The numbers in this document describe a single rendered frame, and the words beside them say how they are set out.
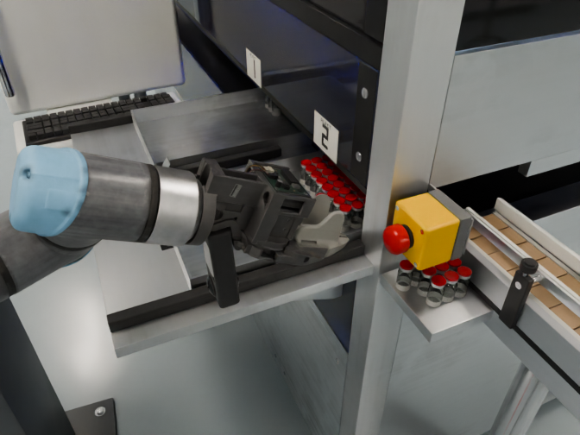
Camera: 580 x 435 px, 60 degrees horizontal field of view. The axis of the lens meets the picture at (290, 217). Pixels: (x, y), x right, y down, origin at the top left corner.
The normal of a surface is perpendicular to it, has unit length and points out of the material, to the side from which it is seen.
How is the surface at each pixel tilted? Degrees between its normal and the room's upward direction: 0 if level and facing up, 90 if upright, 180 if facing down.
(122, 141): 0
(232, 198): 90
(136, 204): 65
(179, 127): 0
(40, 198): 70
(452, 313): 0
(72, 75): 90
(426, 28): 90
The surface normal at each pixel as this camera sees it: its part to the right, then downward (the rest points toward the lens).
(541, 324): -0.91, 0.25
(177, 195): 0.56, -0.21
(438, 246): 0.40, 0.55
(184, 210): 0.54, 0.09
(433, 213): 0.00, -0.79
